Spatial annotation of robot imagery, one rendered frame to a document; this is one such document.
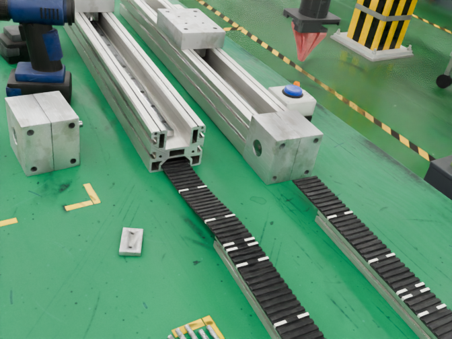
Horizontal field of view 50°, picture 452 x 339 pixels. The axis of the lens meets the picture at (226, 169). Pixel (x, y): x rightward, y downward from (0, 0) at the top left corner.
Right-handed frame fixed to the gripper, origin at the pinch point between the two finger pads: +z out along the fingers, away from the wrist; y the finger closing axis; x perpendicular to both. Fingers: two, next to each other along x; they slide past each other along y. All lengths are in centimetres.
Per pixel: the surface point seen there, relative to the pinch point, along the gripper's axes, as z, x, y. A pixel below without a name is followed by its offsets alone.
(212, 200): 12.4, 25.4, 30.2
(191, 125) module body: 6.1, 12.4, 29.4
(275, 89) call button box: 8.5, -2.0, 3.2
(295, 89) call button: 7.1, 0.9, 0.1
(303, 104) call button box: 9.1, 4.3, -0.4
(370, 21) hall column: 69, -204, -217
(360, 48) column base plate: 89, -198, -211
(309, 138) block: 5.4, 21.6, 10.8
